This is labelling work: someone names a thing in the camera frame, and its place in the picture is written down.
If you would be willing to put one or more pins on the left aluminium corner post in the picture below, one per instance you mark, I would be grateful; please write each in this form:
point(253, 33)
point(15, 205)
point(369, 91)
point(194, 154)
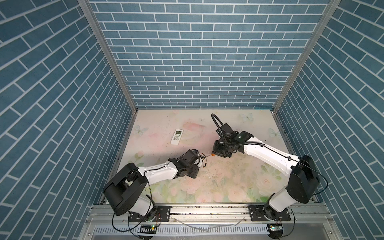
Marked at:
point(92, 20)

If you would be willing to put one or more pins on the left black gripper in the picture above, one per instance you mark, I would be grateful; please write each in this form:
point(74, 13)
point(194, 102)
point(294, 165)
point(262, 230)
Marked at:
point(195, 172)

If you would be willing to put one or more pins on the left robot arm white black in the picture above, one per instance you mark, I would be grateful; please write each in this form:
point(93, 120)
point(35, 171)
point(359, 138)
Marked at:
point(124, 190)

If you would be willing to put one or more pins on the right aluminium corner post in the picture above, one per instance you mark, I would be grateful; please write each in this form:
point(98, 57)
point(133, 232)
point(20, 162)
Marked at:
point(318, 30)

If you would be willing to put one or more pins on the aluminium corner post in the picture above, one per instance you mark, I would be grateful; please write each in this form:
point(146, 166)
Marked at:
point(318, 30)
point(92, 20)

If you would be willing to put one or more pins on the white slotted cable duct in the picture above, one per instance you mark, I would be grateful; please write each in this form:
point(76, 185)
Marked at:
point(182, 231)

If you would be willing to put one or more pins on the white remote control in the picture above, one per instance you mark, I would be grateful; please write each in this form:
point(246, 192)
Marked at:
point(177, 137)

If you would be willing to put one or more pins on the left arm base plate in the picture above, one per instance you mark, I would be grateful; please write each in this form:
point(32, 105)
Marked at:
point(158, 213)

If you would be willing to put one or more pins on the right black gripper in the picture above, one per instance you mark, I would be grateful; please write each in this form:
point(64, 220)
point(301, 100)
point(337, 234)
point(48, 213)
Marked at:
point(216, 152)

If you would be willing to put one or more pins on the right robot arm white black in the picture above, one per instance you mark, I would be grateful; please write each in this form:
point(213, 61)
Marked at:
point(301, 171)

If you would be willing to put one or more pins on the aluminium front rail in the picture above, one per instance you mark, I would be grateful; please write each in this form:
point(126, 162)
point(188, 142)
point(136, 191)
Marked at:
point(216, 214)

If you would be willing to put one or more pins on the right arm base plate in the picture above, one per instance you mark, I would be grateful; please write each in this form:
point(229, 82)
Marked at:
point(260, 213)

